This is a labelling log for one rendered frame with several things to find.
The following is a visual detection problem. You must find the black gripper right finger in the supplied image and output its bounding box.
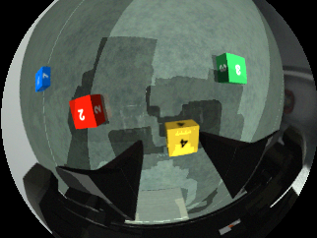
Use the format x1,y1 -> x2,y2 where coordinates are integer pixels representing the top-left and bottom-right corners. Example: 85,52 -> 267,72
199,130 -> 281,199

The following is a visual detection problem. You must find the red block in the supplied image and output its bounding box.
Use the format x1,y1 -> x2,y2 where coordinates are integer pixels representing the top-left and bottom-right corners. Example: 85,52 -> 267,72
70,94 -> 104,130

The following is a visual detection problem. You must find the yellow block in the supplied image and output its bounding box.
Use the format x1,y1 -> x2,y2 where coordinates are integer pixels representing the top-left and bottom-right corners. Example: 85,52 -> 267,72
165,119 -> 199,155

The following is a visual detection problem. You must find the blue block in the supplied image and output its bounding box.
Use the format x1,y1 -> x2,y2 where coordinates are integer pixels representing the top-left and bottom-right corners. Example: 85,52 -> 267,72
35,65 -> 51,92

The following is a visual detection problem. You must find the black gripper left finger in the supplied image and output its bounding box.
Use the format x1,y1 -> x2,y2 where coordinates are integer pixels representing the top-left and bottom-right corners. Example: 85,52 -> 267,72
55,140 -> 144,221

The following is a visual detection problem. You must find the green block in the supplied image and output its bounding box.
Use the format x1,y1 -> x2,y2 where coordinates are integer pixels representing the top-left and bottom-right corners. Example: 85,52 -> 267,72
217,52 -> 247,85

